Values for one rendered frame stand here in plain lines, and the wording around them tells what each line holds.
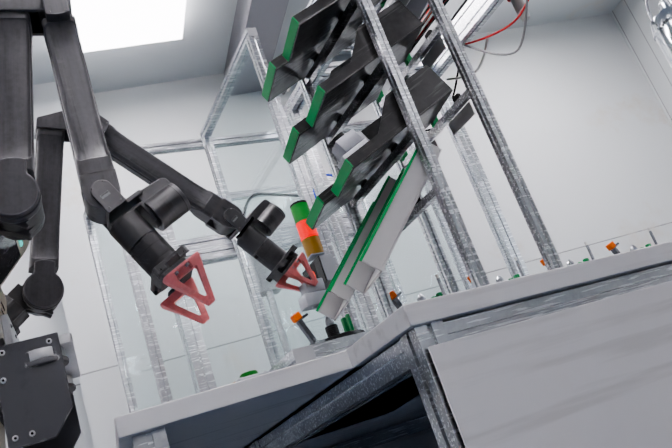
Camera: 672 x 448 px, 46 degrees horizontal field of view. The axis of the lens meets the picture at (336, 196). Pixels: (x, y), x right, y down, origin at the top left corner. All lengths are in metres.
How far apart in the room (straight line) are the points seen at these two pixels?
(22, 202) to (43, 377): 0.27
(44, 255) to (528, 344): 1.02
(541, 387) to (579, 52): 4.70
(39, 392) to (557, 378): 0.77
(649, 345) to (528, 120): 4.01
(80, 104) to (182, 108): 3.22
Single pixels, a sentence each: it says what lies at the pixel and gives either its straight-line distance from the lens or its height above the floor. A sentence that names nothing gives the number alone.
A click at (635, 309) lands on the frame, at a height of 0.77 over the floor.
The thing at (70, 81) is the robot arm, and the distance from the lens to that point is 1.43.
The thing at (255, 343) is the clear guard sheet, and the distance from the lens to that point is 3.22.
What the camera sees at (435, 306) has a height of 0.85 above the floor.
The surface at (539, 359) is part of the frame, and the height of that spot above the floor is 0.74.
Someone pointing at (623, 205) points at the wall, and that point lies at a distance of 5.23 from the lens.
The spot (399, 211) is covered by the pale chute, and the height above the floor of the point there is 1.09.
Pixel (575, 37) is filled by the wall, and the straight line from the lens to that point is 5.77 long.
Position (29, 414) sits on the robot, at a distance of 1.34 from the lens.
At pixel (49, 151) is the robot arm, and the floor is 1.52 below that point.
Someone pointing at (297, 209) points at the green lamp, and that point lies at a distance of 2.14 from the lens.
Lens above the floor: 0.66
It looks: 20 degrees up
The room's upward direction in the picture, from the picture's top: 20 degrees counter-clockwise
